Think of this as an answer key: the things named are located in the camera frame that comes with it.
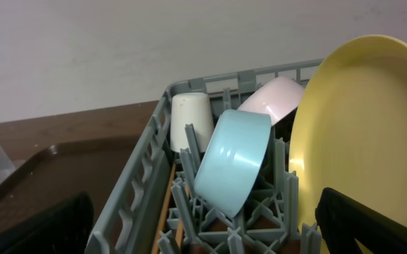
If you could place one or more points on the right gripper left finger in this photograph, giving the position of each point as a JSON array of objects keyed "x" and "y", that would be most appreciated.
[{"x": 63, "y": 228}]

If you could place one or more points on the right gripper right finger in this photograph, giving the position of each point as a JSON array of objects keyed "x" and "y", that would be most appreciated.
[{"x": 345, "y": 222}]

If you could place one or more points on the yellow plate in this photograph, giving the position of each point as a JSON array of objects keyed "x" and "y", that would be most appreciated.
[{"x": 350, "y": 129}]

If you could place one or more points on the wooden chopstick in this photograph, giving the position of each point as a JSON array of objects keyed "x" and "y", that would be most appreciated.
[
  {"x": 164, "y": 211},
  {"x": 180, "y": 232}
]

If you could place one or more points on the light blue bowl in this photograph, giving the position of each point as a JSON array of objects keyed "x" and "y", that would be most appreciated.
[{"x": 233, "y": 160}]

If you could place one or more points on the white bowl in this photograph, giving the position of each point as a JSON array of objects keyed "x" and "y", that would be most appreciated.
[{"x": 278, "y": 98}]

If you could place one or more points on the white cup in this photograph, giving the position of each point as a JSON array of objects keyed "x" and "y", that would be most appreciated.
[{"x": 191, "y": 108}]

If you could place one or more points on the grey dishwasher rack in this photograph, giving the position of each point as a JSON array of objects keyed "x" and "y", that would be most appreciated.
[{"x": 152, "y": 208}]

